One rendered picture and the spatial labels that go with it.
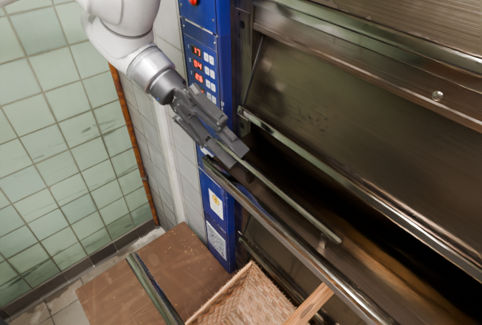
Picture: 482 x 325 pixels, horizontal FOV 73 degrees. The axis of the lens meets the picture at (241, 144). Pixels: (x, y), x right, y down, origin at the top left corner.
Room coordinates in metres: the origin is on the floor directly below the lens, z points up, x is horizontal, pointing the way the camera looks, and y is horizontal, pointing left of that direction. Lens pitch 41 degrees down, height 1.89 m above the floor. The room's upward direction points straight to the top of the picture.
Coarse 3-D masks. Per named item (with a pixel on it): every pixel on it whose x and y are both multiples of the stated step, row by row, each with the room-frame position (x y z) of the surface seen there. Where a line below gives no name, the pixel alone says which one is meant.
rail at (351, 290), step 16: (208, 160) 0.52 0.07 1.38; (224, 176) 0.47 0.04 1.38; (240, 192) 0.43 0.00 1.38; (256, 208) 0.39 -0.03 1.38; (272, 224) 0.36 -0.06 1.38; (288, 240) 0.33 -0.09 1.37; (304, 240) 0.32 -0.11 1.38; (304, 256) 0.30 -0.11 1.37; (320, 256) 0.29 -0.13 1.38; (336, 272) 0.26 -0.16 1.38; (352, 288) 0.24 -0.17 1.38; (368, 304) 0.21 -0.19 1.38; (384, 320) 0.19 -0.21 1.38
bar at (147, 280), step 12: (132, 252) 0.42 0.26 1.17; (132, 264) 0.39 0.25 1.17; (144, 264) 0.39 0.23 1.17; (144, 276) 0.36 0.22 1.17; (144, 288) 0.34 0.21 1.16; (156, 288) 0.33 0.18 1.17; (156, 300) 0.31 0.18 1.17; (168, 300) 0.31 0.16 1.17; (168, 312) 0.28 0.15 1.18; (168, 324) 0.26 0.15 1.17; (180, 324) 0.26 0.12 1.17
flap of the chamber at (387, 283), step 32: (256, 128) 0.64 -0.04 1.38; (256, 160) 0.53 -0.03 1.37; (288, 160) 0.53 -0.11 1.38; (256, 192) 0.44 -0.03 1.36; (288, 192) 0.44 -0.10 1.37; (320, 192) 0.43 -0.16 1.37; (288, 224) 0.37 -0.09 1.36; (352, 224) 0.36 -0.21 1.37; (384, 224) 0.36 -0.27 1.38; (352, 256) 0.30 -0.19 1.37; (384, 256) 0.30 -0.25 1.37; (416, 256) 0.29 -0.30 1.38; (384, 288) 0.24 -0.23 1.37; (416, 288) 0.24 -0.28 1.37; (448, 288) 0.24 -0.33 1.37; (480, 288) 0.24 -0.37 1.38; (416, 320) 0.19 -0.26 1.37; (448, 320) 0.19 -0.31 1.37; (480, 320) 0.19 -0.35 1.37
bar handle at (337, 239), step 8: (224, 144) 0.53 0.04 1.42; (232, 152) 0.50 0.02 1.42; (240, 160) 0.48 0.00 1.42; (248, 168) 0.46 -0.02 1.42; (256, 168) 0.46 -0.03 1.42; (248, 176) 0.46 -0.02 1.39; (256, 176) 0.44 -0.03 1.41; (264, 176) 0.43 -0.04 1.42; (272, 184) 0.41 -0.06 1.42; (280, 192) 0.40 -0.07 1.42; (288, 200) 0.38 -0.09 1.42; (296, 200) 0.38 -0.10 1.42; (296, 208) 0.36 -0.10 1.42; (304, 208) 0.36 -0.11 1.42; (304, 216) 0.35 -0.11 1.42; (312, 216) 0.34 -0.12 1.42; (312, 224) 0.33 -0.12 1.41; (320, 224) 0.33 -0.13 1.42; (328, 232) 0.31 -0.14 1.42; (336, 232) 0.31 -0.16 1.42; (320, 240) 0.32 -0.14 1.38; (328, 240) 0.32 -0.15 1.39; (336, 240) 0.30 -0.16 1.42
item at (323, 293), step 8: (320, 288) 0.32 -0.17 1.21; (328, 288) 0.31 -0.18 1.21; (312, 296) 0.30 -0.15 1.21; (320, 296) 0.30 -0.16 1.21; (328, 296) 0.30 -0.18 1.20; (304, 304) 0.28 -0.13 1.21; (312, 304) 0.28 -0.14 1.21; (320, 304) 0.29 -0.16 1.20; (296, 312) 0.27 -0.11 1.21; (304, 312) 0.27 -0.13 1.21; (312, 312) 0.27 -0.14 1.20; (288, 320) 0.25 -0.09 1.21; (296, 320) 0.25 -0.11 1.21; (304, 320) 0.25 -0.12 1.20
